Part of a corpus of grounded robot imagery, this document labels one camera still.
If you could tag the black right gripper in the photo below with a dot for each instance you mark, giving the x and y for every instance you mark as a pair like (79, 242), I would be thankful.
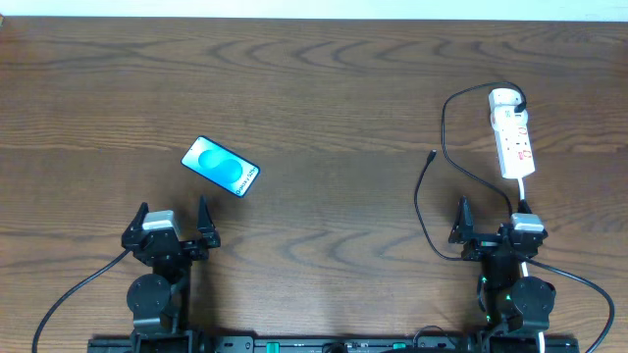
(496, 243)

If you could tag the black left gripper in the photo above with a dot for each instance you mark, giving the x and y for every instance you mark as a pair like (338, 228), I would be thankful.
(170, 243)

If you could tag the blue Galaxy smartphone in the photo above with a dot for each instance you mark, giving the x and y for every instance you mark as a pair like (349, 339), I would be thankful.
(220, 165)

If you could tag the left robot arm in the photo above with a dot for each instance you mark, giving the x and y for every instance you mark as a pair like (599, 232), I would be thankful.
(160, 301)

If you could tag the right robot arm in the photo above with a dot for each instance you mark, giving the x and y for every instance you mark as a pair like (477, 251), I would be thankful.
(518, 305)

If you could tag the white USB charger plug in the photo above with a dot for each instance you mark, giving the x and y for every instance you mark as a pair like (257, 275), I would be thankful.
(504, 97)

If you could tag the white power strip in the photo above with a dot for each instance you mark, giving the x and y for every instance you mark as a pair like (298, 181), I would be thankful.
(513, 142)

